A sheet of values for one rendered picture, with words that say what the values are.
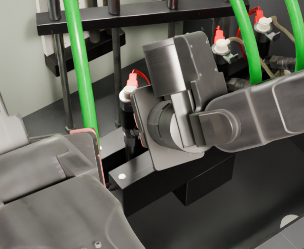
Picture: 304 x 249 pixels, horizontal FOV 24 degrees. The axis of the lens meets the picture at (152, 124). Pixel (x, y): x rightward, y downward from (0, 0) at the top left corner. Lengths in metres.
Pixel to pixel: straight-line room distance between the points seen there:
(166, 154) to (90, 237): 0.55
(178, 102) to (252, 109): 0.10
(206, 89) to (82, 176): 0.40
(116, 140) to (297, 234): 0.30
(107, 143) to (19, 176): 0.71
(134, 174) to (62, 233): 0.72
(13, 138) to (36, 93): 0.88
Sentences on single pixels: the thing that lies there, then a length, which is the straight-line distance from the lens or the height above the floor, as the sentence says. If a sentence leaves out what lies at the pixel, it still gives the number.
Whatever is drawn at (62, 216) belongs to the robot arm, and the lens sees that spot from 0.34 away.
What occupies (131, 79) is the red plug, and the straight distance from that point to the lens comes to 1.03.
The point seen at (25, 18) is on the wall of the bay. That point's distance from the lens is 1.19.
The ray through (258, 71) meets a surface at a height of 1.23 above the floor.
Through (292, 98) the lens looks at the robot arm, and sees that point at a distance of 0.68.
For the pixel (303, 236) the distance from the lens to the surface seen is 1.05.
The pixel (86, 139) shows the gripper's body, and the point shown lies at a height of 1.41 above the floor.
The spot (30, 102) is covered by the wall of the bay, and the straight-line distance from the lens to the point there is 1.32.
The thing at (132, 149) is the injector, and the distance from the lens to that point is 1.06.
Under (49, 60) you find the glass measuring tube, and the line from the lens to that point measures 1.25.
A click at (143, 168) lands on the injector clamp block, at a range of 1.05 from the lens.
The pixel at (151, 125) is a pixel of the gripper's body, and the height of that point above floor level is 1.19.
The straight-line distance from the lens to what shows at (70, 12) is 0.70.
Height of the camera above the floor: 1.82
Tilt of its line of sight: 50 degrees down
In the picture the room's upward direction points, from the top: straight up
